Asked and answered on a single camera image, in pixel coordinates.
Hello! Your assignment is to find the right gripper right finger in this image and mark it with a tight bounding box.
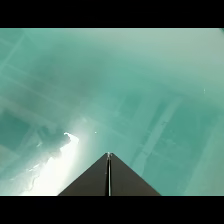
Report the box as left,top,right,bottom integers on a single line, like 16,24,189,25
109,152,162,197

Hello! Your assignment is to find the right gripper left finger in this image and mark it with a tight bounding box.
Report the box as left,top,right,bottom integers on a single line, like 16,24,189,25
58,152,110,197

